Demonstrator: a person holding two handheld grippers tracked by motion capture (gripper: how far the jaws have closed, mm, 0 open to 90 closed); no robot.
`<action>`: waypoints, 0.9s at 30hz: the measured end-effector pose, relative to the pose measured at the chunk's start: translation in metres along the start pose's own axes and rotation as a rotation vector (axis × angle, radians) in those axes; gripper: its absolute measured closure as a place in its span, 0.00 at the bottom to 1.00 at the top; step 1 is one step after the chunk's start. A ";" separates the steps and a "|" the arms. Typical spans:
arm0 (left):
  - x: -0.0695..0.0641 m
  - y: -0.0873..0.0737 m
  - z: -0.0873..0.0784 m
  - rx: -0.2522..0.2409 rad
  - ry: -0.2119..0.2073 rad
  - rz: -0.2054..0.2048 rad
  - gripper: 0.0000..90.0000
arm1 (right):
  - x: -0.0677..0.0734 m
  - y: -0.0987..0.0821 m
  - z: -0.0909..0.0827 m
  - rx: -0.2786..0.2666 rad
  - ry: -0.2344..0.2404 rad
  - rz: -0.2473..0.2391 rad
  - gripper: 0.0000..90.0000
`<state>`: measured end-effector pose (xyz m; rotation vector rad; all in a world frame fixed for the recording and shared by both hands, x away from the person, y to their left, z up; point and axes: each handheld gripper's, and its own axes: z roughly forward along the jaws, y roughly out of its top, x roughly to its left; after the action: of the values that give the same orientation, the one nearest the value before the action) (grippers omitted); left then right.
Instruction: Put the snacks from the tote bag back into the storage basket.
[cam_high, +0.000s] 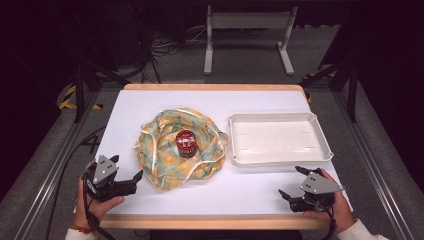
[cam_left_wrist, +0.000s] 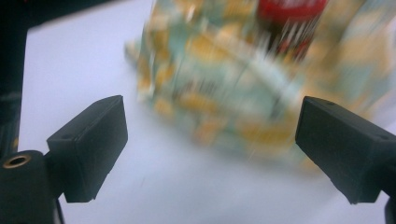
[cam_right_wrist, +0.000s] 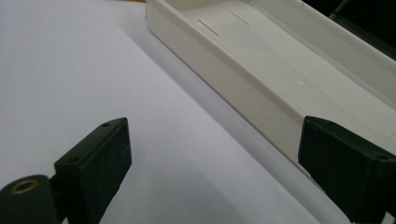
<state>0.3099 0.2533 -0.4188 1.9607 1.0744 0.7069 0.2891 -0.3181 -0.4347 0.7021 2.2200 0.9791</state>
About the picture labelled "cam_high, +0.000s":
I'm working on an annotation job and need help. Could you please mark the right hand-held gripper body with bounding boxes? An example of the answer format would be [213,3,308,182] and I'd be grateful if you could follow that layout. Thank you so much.
[289,168,345,214]

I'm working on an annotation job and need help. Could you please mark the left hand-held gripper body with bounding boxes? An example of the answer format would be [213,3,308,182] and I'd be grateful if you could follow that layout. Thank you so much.
[84,154,139,203]

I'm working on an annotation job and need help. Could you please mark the person's right hand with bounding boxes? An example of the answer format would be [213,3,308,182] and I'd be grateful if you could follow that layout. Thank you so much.
[303,168,356,234]

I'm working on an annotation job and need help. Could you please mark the person's left hand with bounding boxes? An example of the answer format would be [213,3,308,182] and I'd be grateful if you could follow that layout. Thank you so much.
[73,161,126,232]

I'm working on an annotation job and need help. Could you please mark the white plastic tray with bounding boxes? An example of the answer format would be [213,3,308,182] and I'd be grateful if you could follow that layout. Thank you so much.
[228,111,335,169]

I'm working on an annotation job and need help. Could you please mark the red lidded jar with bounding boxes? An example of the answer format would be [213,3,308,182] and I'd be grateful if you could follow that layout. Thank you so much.
[175,129,199,159]

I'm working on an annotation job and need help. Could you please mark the person's dark clothing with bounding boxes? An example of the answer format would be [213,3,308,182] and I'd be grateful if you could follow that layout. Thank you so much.
[149,229,304,240]

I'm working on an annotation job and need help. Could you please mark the black tripod stand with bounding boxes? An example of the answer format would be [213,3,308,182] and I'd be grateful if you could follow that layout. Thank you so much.
[69,9,132,124]
[297,49,360,124]

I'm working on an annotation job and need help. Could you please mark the yellow green floral drawstring bag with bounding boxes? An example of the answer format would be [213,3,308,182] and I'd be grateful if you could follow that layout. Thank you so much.
[132,106,231,192]

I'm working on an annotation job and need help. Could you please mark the right hand-held gripper black cable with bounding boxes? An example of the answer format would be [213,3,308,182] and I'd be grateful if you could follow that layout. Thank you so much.
[327,205,338,240]

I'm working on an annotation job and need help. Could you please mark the hand-held gripper black cable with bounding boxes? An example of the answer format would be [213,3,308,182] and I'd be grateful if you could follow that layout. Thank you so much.
[81,171,117,240]
[327,205,338,240]

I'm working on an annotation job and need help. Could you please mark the black floor cable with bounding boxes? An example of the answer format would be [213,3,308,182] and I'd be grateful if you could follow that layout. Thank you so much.
[44,125,108,240]

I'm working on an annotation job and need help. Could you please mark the left hand-held gripper black cable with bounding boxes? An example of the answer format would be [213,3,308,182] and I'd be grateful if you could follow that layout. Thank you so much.
[81,171,117,240]

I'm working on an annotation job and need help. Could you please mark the aluminium rail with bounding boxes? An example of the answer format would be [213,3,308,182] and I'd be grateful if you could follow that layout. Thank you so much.
[332,91,417,240]
[12,91,102,240]

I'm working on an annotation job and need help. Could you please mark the red string bracelet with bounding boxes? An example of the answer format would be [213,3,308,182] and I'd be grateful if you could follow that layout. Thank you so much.
[69,224,97,235]

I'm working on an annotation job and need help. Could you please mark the tangle of floor cables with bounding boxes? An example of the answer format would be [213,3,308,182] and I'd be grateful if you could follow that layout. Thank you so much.
[126,19,208,84]

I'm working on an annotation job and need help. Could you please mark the white metal stand frame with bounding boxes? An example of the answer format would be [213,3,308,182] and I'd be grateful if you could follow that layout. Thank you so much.
[202,4,300,77]

